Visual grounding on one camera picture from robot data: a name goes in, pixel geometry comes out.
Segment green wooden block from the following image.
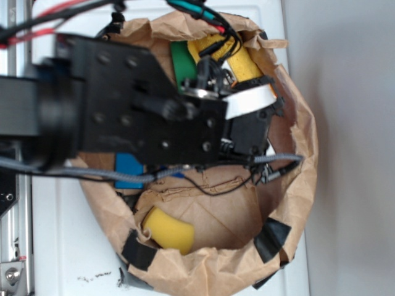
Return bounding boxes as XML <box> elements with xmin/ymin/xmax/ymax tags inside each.
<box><xmin>170</xmin><ymin>41</ymin><xmax>197</xmax><ymax>92</ymax></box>

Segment yellow terry cloth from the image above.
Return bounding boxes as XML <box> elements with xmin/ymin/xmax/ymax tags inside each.
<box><xmin>187</xmin><ymin>34</ymin><xmax>276</xmax><ymax>97</ymax></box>

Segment grey braided cable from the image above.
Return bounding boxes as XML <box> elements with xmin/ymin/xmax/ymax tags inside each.
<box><xmin>0</xmin><ymin>153</ymin><xmax>304</xmax><ymax>183</ymax></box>

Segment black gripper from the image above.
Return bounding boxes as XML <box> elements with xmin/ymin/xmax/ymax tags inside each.
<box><xmin>132</xmin><ymin>58</ymin><xmax>284</xmax><ymax>166</ymax></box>

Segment yellow sponge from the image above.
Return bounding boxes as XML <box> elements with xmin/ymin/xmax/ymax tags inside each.
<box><xmin>143</xmin><ymin>207</ymin><xmax>195</xmax><ymax>255</ymax></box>

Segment brown paper bag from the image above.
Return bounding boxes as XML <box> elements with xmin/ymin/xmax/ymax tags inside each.
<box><xmin>80</xmin><ymin>14</ymin><xmax>318</xmax><ymax>295</ymax></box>

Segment blue wooden block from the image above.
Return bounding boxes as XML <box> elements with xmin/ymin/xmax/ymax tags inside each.
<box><xmin>114</xmin><ymin>153</ymin><xmax>144</xmax><ymax>189</ymax></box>

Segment metal rail frame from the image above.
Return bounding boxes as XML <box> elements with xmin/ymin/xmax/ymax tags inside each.
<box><xmin>1</xmin><ymin>1</ymin><xmax>35</xmax><ymax>295</ymax></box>

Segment white ribbon cable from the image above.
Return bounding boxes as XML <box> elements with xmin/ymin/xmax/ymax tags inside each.
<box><xmin>222</xmin><ymin>84</ymin><xmax>278</xmax><ymax>120</ymax></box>

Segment thin black wire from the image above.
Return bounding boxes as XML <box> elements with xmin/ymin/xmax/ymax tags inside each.
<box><xmin>181</xmin><ymin>163</ymin><xmax>302</xmax><ymax>197</ymax></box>

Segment black mounting plate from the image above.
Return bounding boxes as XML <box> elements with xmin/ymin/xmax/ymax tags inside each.
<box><xmin>0</xmin><ymin>168</ymin><xmax>18</xmax><ymax>218</ymax></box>

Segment red and black wires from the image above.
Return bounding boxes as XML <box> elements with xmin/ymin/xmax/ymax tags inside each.
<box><xmin>0</xmin><ymin>0</ymin><xmax>244</xmax><ymax>59</ymax></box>

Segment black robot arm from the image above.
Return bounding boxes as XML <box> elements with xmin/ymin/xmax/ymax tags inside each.
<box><xmin>1</xmin><ymin>34</ymin><xmax>284</xmax><ymax>170</ymax></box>

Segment black tape piece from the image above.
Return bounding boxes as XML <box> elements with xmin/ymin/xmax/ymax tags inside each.
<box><xmin>94</xmin><ymin>12</ymin><xmax>125</xmax><ymax>40</ymax></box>
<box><xmin>121</xmin><ymin>229</ymin><xmax>157</xmax><ymax>271</ymax></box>
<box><xmin>253</xmin><ymin>218</ymin><xmax>292</xmax><ymax>263</ymax></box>

